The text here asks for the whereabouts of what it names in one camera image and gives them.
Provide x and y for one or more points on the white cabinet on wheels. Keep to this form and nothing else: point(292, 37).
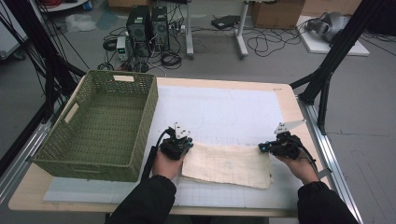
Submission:
point(9, 34)

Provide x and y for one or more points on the grey bench power supply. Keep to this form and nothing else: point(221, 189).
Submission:
point(121, 48)

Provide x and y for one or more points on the aluminium frame rail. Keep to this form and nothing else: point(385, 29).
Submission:
point(21, 158)
point(333, 161)

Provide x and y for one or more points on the large black computer tower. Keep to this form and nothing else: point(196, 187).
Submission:
point(138, 29)

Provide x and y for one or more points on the clear plastic bag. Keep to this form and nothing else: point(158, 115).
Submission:
point(80, 22)

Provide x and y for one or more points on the green woven plastic basket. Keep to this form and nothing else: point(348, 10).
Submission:
point(93, 124)

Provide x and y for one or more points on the teal sheet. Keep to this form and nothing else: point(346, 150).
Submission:
point(107, 20)

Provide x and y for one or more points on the white desk leg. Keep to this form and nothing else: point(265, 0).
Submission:
point(241, 34)
point(189, 31)

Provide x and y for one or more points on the black frame bar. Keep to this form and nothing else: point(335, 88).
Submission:
point(18, 146)

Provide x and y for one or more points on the slim black computer tower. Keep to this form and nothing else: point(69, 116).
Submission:
point(160, 28)

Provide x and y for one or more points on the person's left hand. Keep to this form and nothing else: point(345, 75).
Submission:
point(165, 166)

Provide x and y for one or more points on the white grid mat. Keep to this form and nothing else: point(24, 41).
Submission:
point(218, 109)

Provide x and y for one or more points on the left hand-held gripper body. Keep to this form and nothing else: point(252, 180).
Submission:
point(172, 147)

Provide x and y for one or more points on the brown cardboard box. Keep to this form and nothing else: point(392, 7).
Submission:
point(277, 14)

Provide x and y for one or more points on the white power strip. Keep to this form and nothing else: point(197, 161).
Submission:
point(177, 28)

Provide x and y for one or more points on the flat black device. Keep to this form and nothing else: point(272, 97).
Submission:
point(224, 21)

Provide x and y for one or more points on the grey metal bracket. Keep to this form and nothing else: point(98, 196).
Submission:
point(325, 173)

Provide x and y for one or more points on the cream printed cloth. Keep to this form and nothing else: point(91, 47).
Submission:
point(227, 165)

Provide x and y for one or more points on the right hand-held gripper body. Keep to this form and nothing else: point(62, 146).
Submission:
point(286, 147)

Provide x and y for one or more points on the white floor board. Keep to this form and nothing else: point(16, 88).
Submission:
point(317, 46)

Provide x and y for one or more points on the person's right hand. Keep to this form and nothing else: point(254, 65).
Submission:
point(300, 169)

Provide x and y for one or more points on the grey robot head shell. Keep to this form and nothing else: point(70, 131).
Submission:
point(330, 25)

